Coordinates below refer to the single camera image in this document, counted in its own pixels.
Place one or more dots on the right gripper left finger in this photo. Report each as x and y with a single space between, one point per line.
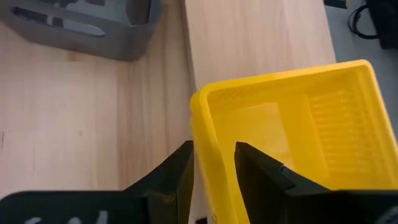
93 208

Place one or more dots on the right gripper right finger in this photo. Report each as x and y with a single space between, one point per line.
295 205

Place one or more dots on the yellow plastic basket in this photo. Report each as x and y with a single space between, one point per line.
264 124

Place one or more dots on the grey plastic basket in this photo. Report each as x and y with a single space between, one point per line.
124 40

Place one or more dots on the black floor box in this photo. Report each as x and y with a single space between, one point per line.
387 21

